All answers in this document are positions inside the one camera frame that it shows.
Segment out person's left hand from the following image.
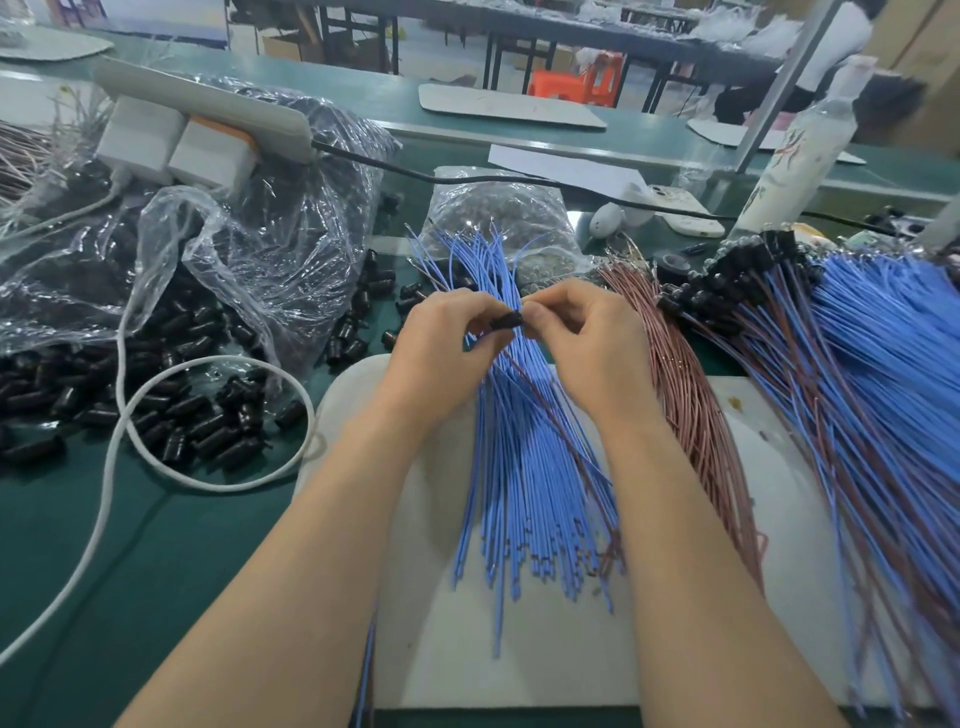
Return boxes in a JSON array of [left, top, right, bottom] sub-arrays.
[[375, 288, 519, 440]]

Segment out person's right hand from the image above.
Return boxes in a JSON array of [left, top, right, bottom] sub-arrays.
[[520, 280, 665, 432]]

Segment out bundle of blue wires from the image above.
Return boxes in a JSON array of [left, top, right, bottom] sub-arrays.
[[408, 228, 620, 654]]

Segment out pile of assembled wire harnesses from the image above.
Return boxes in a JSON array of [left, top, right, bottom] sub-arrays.
[[652, 225, 960, 714]]

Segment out pile of black plastic caps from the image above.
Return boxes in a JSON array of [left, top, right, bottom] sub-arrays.
[[0, 247, 437, 474]]

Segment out person's right forearm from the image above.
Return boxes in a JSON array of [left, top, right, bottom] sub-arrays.
[[600, 405, 849, 728]]

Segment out person's left forearm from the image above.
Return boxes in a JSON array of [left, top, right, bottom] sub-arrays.
[[117, 412, 467, 728]]

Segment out white computer mouse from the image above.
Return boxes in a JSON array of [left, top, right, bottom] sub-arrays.
[[588, 202, 627, 242]]

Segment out small clear plastic bag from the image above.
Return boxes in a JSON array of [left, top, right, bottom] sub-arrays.
[[417, 168, 590, 290]]

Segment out white flat device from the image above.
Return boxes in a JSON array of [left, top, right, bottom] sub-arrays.
[[637, 183, 726, 239]]

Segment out white paper sheet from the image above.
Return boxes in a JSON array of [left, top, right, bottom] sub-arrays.
[[487, 144, 662, 200]]

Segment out large clear plastic bag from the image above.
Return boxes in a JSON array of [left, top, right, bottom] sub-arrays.
[[0, 78, 399, 377]]

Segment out white flat tray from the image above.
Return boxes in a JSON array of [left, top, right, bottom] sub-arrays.
[[418, 82, 608, 129], [0, 27, 114, 65], [687, 115, 869, 164]]

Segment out orange plastic stool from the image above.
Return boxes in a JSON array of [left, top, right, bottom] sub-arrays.
[[528, 48, 624, 107]]

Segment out white spray bottle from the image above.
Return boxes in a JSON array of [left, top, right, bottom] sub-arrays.
[[732, 55, 879, 234]]

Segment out white work board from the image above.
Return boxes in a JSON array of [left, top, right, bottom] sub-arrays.
[[292, 355, 932, 707]]

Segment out white orange charger adapter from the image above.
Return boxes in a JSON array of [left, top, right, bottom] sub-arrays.
[[168, 117, 260, 194]]

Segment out white power strip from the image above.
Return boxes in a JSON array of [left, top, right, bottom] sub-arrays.
[[93, 57, 317, 164]]

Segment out cardboard boxes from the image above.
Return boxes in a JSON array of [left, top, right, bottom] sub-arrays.
[[862, 0, 960, 152]]

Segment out blue table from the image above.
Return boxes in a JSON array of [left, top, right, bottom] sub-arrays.
[[45, 0, 227, 44]]

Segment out black power cord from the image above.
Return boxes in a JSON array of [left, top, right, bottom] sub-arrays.
[[312, 139, 902, 234]]

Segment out white charging cable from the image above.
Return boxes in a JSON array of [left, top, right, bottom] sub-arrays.
[[0, 187, 317, 665]]

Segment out slanted metal frame post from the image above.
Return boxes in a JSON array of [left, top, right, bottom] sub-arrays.
[[730, 0, 842, 170]]

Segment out long black-frame table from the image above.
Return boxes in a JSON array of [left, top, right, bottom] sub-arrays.
[[315, 0, 782, 114]]

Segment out short metal frame post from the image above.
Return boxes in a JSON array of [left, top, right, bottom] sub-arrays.
[[915, 187, 960, 254]]

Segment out bundle of stripped brown wires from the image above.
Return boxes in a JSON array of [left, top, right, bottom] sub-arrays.
[[0, 97, 114, 242]]

